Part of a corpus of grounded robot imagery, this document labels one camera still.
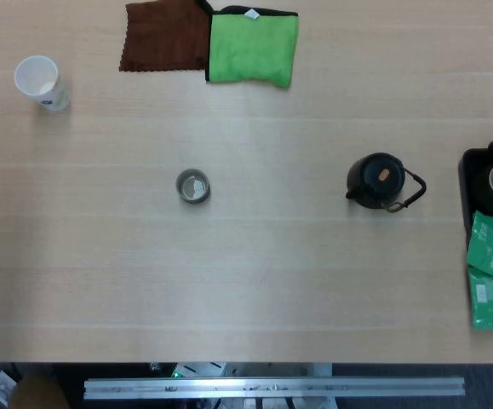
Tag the white floral paper cup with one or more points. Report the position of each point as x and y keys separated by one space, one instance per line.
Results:
x=37 y=81

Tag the brown cloth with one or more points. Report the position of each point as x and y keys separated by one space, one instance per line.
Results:
x=165 y=38

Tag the black teapot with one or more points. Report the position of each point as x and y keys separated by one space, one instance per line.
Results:
x=376 y=179

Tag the green cloth with black trim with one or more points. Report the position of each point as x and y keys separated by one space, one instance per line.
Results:
x=250 y=51

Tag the aluminium rail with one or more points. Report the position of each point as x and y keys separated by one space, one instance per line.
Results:
x=271 y=387

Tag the black tray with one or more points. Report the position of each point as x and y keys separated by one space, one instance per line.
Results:
x=467 y=179

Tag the small grey cup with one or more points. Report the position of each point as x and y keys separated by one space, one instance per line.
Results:
x=193 y=186

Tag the orange stool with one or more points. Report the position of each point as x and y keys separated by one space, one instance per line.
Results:
x=37 y=392

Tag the white floor socket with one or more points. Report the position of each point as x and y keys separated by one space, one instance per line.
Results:
x=1 y=387

